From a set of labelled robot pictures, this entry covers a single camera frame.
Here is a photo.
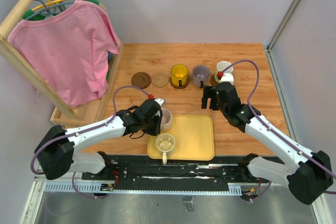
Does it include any brown wooden coaster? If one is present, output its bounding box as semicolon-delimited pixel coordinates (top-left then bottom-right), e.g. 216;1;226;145
170;76;190;89
210;74;219;86
131;72;151;89

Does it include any white green mug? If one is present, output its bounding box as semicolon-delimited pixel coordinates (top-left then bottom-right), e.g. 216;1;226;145
214;61;234;83

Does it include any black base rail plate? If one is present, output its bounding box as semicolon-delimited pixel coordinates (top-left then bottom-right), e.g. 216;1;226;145
49;153;287;193

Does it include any purple mug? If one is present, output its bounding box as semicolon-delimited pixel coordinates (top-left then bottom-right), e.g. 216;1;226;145
192;65;210;79

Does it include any green garment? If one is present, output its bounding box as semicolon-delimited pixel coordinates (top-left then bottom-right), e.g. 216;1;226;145
22;0;107;21

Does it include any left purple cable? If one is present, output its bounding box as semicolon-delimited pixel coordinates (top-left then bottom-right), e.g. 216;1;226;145
30;85;154;200

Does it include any wooden clothes rack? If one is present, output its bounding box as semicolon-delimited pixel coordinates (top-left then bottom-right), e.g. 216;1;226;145
1;0;124;126

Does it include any purple cable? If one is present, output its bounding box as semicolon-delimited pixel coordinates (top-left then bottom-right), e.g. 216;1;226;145
217;59;336;196
30;85;154;200

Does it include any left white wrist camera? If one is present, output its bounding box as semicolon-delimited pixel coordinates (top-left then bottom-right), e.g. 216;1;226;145
154;98;165;107

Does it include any woven rattan coaster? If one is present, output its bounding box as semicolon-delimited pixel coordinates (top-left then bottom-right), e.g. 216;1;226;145
151;72;169;88
190;76;211;89

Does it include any yellow transparent mug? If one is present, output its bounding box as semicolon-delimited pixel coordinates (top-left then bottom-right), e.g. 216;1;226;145
171;65;188;77

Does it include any pink t-shirt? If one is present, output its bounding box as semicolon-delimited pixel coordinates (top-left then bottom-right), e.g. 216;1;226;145
7;1;121;108

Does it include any grey clothes hanger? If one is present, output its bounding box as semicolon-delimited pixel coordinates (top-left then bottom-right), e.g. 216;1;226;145
22;0;73;20

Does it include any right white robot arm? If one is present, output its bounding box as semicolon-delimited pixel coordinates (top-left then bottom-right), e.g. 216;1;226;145
201;82;333;205

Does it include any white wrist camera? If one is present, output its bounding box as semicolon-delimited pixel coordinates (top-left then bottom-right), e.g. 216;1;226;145
154;98;165;107
219;73;234;84

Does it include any aluminium frame post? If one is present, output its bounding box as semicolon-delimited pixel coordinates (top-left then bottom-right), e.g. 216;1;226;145
267;0;320;51

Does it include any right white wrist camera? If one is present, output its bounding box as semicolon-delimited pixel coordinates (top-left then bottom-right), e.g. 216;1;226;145
219;73;234;84

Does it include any pink mug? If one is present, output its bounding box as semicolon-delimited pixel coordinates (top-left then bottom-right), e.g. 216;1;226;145
160;108;172;132

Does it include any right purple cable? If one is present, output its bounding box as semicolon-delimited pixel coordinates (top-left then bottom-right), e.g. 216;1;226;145
217;59;336;196

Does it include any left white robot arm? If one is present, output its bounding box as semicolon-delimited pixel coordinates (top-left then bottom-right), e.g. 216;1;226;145
34;98;165;180

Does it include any cream mug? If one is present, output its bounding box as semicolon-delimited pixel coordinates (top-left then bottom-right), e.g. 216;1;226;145
155;133;175;165

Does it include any yellow plastic tray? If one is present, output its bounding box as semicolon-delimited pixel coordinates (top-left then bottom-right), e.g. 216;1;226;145
161;115;215;161

